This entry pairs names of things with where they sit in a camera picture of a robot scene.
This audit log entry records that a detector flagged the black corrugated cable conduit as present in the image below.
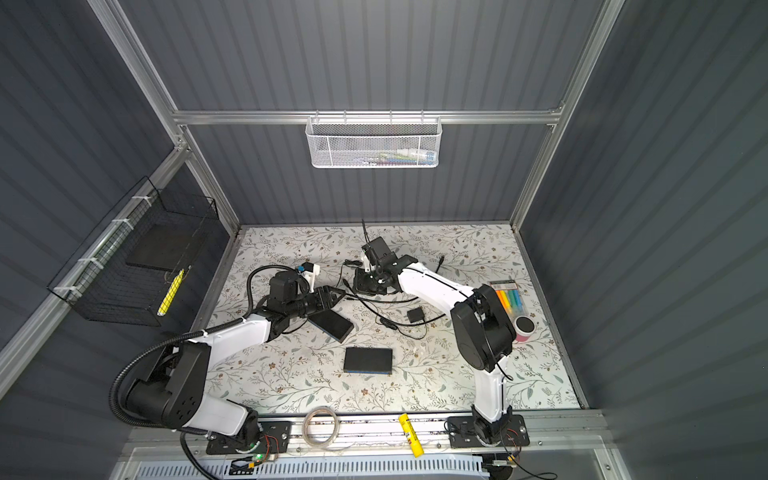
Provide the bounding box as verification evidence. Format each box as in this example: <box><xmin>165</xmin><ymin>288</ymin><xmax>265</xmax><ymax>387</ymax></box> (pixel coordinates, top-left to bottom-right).
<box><xmin>108</xmin><ymin>263</ymin><xmax>295</xmax><ymax>428</ymax></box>

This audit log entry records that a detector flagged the clear tape ring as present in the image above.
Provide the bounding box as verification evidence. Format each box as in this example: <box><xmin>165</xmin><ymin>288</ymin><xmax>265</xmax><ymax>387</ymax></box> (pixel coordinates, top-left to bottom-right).
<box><xmin>301</xmin><ymin>406</ymin><xmax>342</xmax><ymax>451</ymax></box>

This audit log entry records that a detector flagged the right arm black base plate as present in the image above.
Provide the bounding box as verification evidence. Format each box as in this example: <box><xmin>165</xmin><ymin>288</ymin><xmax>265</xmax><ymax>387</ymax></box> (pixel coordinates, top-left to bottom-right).
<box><xmin>444</xmin><ymin>413</ymin><xmax>530</xmax><ymax>449</ymax></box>

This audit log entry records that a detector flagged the black wire mesh basket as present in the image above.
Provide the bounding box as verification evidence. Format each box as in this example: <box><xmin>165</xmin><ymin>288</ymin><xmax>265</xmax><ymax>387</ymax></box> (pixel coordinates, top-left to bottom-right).
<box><xmin>48</xmin><ymin>180</ymin><xmax>219</xmax><ymax>327</ymax></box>

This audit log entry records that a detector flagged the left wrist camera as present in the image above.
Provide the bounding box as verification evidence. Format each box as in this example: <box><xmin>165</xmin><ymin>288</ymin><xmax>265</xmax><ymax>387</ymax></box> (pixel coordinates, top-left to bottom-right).
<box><xmin>267</xmin><ymin>262</ymin><xmax>320</xmax><ymax>308</ymax></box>

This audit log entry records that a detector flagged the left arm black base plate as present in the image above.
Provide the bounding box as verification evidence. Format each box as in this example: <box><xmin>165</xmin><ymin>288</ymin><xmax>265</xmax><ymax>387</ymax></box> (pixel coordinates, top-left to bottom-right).
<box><xmin>206</xmin><ymin>421</ymin><xmax>292</xmax><ymax>455</ymax></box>

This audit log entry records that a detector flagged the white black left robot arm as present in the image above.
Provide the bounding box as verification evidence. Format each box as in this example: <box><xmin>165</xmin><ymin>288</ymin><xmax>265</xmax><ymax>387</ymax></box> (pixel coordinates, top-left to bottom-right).
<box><xmin>109</xmin><ymin>286</ymin><xmax>346</xmax><ymax>443</ymax></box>

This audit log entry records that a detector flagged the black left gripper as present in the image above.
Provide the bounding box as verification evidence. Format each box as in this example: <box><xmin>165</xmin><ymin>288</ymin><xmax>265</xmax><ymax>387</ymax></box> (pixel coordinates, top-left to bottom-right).
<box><xmin>285</xmin><ymin>284</ymin><xmax>344</xmax><ymax>321</ymax></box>

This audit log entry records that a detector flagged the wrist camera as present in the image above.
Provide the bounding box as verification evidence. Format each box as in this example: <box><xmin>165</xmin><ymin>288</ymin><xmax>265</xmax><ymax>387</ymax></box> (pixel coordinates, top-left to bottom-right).
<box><xmin>267</xmin><ymin>262</ymin><xmax>320</xmax><ymax>308</ymax></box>
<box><xmin>362</xmin><ymin>236</ymin><xmax>397</xmax><ymax>270</ymax></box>

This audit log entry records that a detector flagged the white wire mesh basket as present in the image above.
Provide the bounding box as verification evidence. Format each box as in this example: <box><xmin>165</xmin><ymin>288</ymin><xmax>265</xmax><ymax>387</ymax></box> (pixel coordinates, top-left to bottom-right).
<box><xmin>305</xmin><ymin>119</ymin><xmax>443</xmax><ymax>169</ymax></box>

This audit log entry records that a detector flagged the small black power adapter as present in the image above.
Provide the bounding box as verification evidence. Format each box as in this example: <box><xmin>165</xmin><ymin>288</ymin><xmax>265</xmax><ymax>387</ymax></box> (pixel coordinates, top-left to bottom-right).
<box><xmin>407</xmin><ymin>307</ymin><xmax>425</xmax><ymax>324</ymax></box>

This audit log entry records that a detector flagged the coloured marker pack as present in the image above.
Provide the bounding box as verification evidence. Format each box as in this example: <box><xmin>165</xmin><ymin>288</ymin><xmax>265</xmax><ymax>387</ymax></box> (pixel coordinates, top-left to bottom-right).
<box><xmin>489</xmin><ymin>279</ymin><xmax>528</xmax><ymax>320</ymax></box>

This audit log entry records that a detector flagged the black network switch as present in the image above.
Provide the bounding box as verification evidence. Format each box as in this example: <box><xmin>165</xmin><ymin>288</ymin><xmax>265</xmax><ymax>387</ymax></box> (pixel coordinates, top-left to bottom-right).
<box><xmin>308</xmin><ymin>310</ymin><xmax>354</xmax><ymax>343</ymax></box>
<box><xmin>343</xmin><ymin>347</ymin><xmax>393</xmax><ymax>375</ymax></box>

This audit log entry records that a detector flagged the yellow marker in black basket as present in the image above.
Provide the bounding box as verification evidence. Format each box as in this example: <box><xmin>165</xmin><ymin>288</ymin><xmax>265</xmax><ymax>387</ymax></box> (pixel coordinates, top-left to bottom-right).
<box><xmin>156</xmin><ymin>269</ymin><xmax>185</xmax><ymax>317</ymax></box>

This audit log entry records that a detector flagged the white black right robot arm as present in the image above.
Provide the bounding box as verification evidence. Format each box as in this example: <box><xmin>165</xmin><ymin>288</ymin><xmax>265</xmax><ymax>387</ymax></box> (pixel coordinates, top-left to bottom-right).
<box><xmin>356</xmin><ymin>257</ymin><xmax>517</xmax><ymax>430</ymax></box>

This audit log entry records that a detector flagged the yellow glue stick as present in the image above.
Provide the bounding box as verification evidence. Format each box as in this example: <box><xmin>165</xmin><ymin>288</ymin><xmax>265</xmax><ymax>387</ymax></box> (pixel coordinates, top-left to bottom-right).
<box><xmin>398</xmin><ymin>413</ymin><xmax>424</xmax><ymax>458</ymax></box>

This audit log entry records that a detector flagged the pink black tape roll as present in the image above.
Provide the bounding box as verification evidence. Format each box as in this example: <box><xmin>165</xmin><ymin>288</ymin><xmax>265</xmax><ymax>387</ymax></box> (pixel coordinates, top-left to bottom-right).
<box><xmin>513</xmin><ymin>316</ymin><xmax>536</xmax><ymax>343</ymax></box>

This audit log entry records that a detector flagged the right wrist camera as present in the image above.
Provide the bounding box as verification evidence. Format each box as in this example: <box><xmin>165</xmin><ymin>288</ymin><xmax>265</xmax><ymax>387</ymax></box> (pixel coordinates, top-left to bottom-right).
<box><xmin>362</xmin><ymin>236</ymin><xmax>397</xmax><ymax>270</ymax></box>

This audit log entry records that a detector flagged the black ethernet cable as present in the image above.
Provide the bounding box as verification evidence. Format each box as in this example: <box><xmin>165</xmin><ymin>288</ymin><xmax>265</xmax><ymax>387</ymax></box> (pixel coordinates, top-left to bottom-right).
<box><xmin>338</xmin><ymin>254</ymin><xmax>457</xmax><ymax>337</ymax></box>

